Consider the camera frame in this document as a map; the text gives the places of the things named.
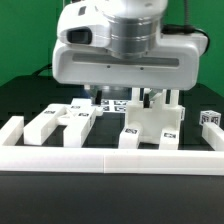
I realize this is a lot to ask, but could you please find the white U-shaped fence frame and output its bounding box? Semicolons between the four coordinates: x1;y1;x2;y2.
0;116;224;176

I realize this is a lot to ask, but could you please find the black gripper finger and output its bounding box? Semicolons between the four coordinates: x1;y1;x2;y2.
143;88;160;108
90;85;102;105

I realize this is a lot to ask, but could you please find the white chair back piece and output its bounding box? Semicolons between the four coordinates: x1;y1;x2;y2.
24;98;103;148

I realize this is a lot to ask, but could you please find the white marker sheet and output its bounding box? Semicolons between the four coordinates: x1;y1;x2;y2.
70;97;134;115

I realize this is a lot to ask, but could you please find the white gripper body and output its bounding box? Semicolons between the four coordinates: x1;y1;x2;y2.
52;3;208;90

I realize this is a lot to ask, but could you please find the black cable bundle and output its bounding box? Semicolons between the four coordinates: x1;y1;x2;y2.
31;63;58;77

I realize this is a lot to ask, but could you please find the white chair seat piece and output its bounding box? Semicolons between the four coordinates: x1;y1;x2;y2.
125;88;182;144

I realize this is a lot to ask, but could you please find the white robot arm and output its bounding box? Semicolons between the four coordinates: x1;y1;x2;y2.
52;0;208;90

